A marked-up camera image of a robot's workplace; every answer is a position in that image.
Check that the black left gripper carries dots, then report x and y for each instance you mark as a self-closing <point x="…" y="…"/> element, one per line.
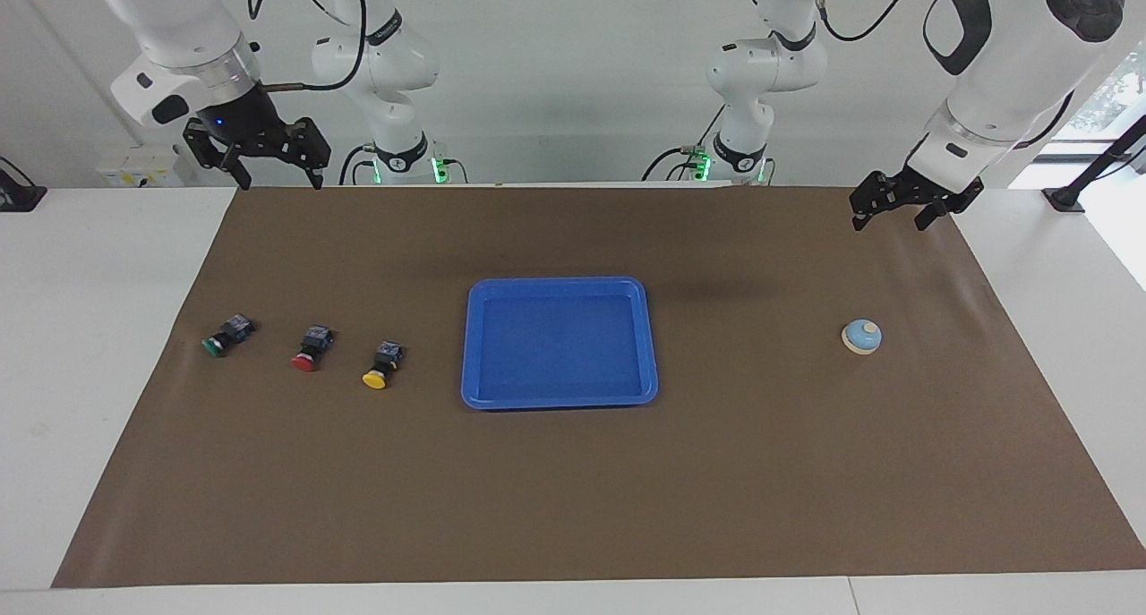
<point x="909" y="190"/>

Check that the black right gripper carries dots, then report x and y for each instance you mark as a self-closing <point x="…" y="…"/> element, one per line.
<point x="246" y="127"/>

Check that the green push button switch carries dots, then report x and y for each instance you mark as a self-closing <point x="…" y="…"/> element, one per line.
<point x="228" y="336"/>

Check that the red push button switch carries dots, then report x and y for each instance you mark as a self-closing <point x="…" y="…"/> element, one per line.
<point x="312" y="348"/>

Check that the yellow push button switch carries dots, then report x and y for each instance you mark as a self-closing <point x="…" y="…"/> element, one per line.
<point x="383" y="366"/>

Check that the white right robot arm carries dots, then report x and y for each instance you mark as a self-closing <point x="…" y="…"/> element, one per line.
<point x="179" y="24"/>

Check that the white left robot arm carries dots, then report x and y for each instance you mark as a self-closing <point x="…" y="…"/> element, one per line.
<point x="1012" y="78"/>

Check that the blue plastic tray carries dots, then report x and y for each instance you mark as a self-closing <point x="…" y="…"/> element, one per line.
<point x="560" y="346"/>

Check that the black stand with pole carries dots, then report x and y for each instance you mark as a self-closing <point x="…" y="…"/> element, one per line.
<point x="1064" y="197"/>

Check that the brown table mat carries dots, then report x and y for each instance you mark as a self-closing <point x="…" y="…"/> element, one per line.
<point x="573" y="490"/>

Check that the white wall socket box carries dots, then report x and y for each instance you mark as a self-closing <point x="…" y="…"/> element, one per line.
<point x="139" y="167"/>

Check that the black clamp mount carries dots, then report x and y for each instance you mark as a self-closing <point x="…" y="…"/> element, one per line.
<point x="18" y="194"/>

